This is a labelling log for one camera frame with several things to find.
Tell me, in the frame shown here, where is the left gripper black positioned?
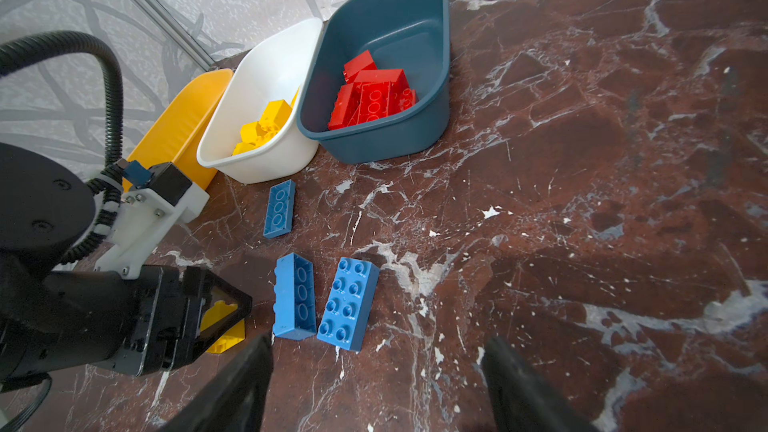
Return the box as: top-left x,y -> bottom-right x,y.
1,266 -> 252,384

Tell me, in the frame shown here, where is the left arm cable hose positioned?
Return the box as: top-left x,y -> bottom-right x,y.
0,29 -> 125,265

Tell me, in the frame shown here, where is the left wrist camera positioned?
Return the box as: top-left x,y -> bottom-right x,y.
95,159 -> 209,280

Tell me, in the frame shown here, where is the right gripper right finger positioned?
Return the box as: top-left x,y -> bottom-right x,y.
481,336 -> 596,431

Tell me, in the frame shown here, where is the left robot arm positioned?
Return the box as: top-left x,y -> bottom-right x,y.
1,144 -> 252,391

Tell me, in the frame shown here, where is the yellow small lego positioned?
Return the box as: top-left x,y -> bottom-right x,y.
232,100 -> 292,156

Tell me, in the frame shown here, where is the dark teal plastic bin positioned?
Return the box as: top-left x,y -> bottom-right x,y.
297,0 -> 451,164

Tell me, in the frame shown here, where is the yellow sloped lego pair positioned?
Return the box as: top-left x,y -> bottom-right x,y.
199,299 -> 247,355

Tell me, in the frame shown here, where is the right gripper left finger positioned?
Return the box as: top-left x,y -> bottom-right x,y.
161,334 -> 274,431

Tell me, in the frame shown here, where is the red lego cluster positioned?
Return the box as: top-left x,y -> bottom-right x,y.
328,51 -> 418,131

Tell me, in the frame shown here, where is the white plastic bin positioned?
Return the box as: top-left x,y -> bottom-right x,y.
197,18 -> 323,184

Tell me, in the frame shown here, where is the yellow plastic bin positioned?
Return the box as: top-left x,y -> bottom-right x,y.
127,69 -> 234,190

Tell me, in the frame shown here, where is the blue lego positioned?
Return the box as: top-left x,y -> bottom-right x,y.
273,253 -> 317,341
317,257 -> 380,352
263,180 -> 296,239

